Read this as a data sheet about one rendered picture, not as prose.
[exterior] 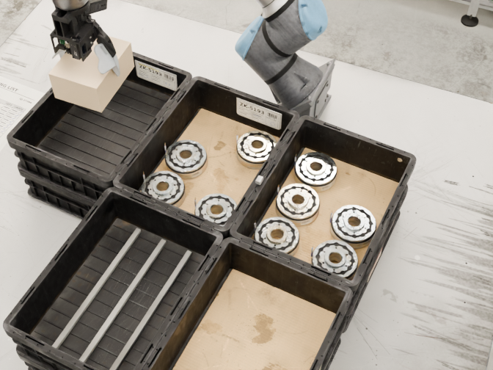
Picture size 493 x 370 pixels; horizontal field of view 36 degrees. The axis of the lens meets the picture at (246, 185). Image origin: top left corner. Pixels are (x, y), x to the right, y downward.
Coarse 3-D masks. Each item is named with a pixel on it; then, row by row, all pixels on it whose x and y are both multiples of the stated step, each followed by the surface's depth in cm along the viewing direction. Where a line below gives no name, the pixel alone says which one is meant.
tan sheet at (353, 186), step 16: (336, 160) 188; (288, 176) 185; (352, 176) 185; (368, 176) 185; (320, 192) 182; (336, 192) 182; (352, 192) 182; (368, 192) 182; (384, 192) 182; (272, 208) 179; (320, 208) 179; (336, 208) 179; (368, 208) 179; (384, 208) 179; (320, 224) 177; (304, 240) 174; (320, 240) 174; (304, 256) 171
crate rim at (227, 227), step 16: (192, 80) 191; (208, 80) 191; (240, 96) 189; (288, 112) 185; (160, 128) 182; (288, 128) 181; (144, 144) 178; (128, 160) 175; (272, 160) 176; (256, 176) 172; (128, 192) 170; (176, 208) 167; (240, 208) 167; (208, 224) 164
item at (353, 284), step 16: (336, 128) 182; (288, 144) 178; (384, 144) 179; (416, 160) 176; (256, 192) 170; (400, 192) 170; (240, 224) 164; (384, 224) 165; (240, 240) 162; (288, 256) 159; (368, 256) 160; (320, 272) 157; (352, 288) 156
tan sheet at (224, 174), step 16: (208, 112) 198; (192, 128) 195; (208, 128) 195; (224, 128) 195; (240, 128) 195; (208, 144) 191; (224, 144) 192; (208, 160) 188; (224, 160) 188; (208, 176) 185; (224, 176) 185; (240, 176) 185; (192, 192) 182; (208, 192) 182; (224, 192) 182; (240, 192) 182; (192, 208) 179
